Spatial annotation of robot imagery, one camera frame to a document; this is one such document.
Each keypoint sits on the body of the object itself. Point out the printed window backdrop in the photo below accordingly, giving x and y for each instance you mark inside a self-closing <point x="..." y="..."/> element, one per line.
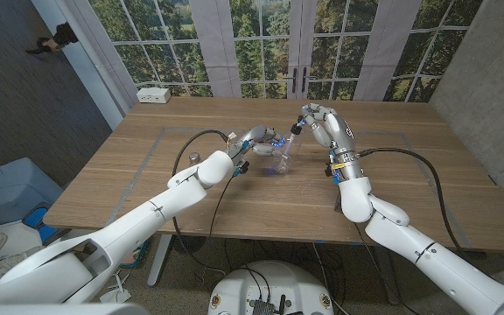
<point x="169" y="44"/>

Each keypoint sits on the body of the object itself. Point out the dark wooden door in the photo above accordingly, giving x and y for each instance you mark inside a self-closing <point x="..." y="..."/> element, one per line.
<point x="37" y="109"/>

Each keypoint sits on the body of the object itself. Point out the white table leg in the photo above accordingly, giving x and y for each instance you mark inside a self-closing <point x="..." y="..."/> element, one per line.
<point x="388" y="282"/>
<point x="160" y="262"/>

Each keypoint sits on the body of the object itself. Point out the clear plastic spray bottle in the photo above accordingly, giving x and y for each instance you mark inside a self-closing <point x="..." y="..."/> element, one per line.
<point x="283" y="166"/>

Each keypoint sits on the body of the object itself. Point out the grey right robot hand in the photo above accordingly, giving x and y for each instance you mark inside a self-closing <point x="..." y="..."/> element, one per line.
<point x="337" y="129"/>

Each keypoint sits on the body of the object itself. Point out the blue storage bin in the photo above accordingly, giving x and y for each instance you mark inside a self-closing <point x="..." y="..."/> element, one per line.
<point x="11" y="188"/>

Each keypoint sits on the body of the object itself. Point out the white floor mat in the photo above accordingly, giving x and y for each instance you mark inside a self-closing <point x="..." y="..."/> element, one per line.
<point x="29" y="238"/>

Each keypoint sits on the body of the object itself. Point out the black spray nozzle with tube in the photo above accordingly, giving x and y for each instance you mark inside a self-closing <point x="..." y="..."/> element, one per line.
<point x="296" y="128"/>

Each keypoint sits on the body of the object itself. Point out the white power strip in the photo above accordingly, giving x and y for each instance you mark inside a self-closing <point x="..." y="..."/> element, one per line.
<point x="153" y="95"/>

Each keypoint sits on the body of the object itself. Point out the dark round slatted disc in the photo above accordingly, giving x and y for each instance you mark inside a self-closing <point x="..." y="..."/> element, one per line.
<point x="187" y="244"/>

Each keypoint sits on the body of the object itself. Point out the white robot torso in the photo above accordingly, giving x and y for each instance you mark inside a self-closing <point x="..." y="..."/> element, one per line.
<point x="274" y="284"/>

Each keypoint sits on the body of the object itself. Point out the white toy airplane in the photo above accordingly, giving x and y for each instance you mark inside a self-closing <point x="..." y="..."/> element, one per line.
<point x="116" y="293"/>

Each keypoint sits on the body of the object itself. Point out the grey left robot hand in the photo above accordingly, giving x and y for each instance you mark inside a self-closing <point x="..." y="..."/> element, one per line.
<point x="261" y="136"/>

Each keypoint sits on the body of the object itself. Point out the person's bare hand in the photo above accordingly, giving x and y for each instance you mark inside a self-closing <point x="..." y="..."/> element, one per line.
<point x="51" y="44"/>

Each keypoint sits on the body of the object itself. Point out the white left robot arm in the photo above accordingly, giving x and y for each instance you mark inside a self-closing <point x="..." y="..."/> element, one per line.
<point x="134" y="223"/>

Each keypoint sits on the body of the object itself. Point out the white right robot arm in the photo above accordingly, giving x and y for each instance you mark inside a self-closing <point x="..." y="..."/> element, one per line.
<point x="418" y="251"/>

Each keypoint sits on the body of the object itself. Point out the teal toy basket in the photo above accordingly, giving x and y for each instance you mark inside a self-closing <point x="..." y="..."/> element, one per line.
<point x="137" y="257"/>

